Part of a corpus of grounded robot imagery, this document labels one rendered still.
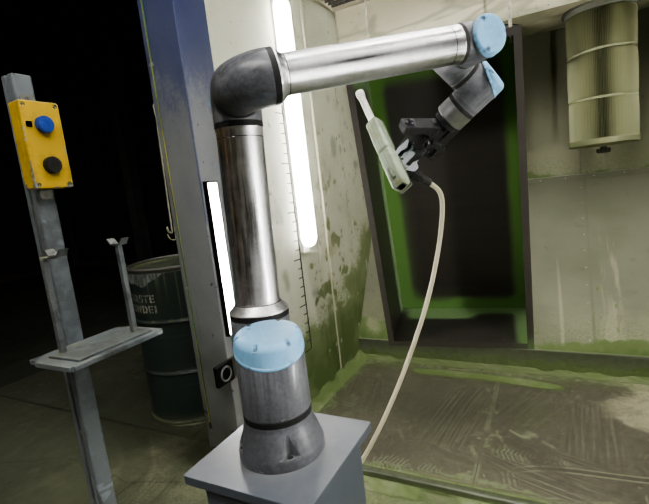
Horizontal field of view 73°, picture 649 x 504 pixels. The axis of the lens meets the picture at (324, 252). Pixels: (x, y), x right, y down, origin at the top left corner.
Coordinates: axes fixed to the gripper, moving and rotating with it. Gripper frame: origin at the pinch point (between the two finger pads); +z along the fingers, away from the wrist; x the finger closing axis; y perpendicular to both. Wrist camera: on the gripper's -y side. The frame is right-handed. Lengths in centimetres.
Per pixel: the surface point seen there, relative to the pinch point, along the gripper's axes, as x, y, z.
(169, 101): 60, -50, 50
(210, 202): 28, -28, 64
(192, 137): 46, -40, 51
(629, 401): -59, 161, 20
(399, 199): 39, 55, 33
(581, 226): 38, 179, -4
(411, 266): 18, 76, 52
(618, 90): 70, 138, -62
